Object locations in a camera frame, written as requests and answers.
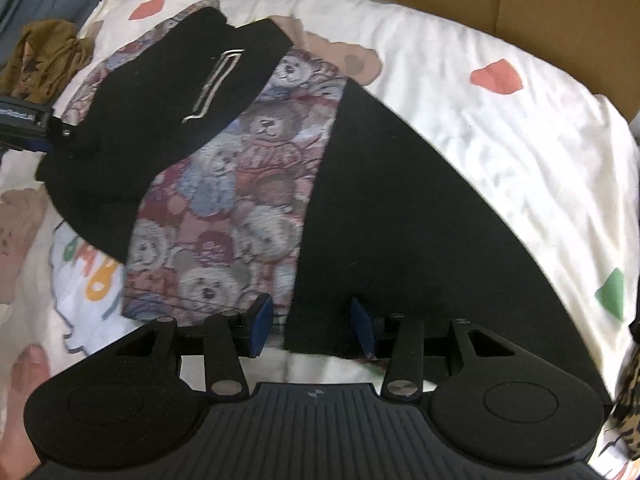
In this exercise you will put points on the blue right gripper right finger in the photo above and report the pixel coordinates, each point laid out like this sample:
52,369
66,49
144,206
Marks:
364,329

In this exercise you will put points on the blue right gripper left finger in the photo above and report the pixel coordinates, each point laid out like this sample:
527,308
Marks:
261,318

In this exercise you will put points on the black bear-pattern shorts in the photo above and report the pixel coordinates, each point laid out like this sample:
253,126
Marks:
218,163

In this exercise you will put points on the person's left hand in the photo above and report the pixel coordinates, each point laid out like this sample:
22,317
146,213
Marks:
30,370

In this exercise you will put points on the brown crumpled garment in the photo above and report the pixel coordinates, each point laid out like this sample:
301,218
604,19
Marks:
46,58

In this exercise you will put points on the cream bear print duvet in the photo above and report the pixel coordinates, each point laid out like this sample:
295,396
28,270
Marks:
558,163

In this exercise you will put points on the leopard print garment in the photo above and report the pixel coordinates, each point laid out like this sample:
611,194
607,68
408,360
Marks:
625,416

